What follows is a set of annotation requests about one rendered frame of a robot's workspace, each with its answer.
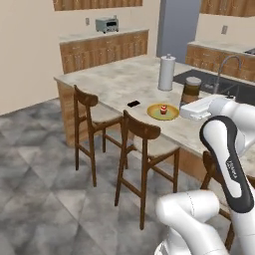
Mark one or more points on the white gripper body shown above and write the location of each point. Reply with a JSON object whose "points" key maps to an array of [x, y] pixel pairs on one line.
{"points": [[196, 109]]}

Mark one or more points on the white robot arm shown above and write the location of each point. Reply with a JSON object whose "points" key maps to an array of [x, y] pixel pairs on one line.
{"points": [[229, 186]]}

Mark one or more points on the yellow plate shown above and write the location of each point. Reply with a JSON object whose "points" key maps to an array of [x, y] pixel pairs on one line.
{"points": [[171, 114]]}

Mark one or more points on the red cupcake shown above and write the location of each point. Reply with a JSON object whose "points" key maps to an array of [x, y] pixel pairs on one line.
{"points": [[163, 109]]}

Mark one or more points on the black chocolate bar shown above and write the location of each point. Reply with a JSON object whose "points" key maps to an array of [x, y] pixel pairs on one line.
{"points": [[133, 103]]}

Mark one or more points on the wooden island counter body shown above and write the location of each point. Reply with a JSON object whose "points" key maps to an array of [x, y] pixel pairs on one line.
{"points": [[68, 113]]}

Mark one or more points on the brown glass jar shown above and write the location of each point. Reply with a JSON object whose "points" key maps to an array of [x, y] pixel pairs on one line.
{"points": [[191, 90]]}

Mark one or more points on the dark sink basin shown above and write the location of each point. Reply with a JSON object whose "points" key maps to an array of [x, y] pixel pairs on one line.
{"points": [[215, 83]]}

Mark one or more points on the grey sink tap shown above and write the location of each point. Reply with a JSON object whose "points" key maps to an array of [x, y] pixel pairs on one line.
{"points": [[222, 71]]}

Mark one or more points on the white paper towel roll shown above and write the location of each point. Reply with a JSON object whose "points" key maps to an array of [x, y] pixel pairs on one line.
{"points": [[166, 73]]}

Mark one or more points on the wooden base cabinets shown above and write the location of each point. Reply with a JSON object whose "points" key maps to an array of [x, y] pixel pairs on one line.
{"points": [[215, 61], [103, 51]]}

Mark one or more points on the wooden bar stool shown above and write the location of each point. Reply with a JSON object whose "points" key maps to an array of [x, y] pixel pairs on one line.
{"points": [[215, 179], [87, 126], [146, 156]]}

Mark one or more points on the grey fridge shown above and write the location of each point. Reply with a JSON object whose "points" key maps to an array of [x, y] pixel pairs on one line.
{"points": [[177, 28]]}

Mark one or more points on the grey toaster oven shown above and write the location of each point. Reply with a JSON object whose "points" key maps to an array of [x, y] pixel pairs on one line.
{"points": [[107, 24]]}

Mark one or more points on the wall socket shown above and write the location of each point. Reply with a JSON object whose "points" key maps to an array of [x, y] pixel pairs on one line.
{"points": [[87, 21], [224, 29]]}

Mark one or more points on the wooden wall cabinets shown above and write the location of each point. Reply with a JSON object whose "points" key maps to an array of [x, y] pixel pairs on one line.
{"points": [[96, 4], [229, 7]]}

